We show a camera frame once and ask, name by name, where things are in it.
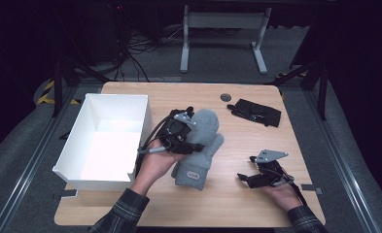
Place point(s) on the white metal desk frame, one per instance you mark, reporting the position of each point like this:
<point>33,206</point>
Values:
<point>224,20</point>

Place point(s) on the white open box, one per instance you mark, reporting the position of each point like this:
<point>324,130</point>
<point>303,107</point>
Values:
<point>109,152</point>

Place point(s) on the grey tape strip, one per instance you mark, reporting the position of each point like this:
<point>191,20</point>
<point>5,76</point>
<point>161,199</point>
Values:
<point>311,188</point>
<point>63,194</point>

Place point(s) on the person's left hand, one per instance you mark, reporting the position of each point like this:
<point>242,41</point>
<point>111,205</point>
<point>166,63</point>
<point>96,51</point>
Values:
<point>154,166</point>

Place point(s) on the grey wool mitten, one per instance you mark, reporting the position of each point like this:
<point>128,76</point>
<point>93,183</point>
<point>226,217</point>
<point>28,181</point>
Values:
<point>208,121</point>
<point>195,168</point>

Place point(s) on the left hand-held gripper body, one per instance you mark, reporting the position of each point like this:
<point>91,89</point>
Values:
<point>177,136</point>

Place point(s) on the yellow black striped floor tape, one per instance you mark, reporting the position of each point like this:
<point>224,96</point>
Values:
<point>47,93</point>

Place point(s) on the aluminium floor rail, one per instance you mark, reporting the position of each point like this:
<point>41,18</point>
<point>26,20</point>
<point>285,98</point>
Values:
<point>33,161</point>
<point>340,161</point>

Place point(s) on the black metal stand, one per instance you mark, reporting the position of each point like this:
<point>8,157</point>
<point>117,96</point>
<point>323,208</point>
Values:
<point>323,90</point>
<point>58,87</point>

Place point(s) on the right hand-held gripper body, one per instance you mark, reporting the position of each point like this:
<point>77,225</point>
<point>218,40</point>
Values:
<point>269,176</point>

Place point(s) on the grey round table grommet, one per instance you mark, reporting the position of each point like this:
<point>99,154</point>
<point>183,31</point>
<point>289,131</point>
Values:
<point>225,97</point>

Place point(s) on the person's right hand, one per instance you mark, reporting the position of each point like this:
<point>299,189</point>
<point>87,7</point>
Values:
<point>284,195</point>

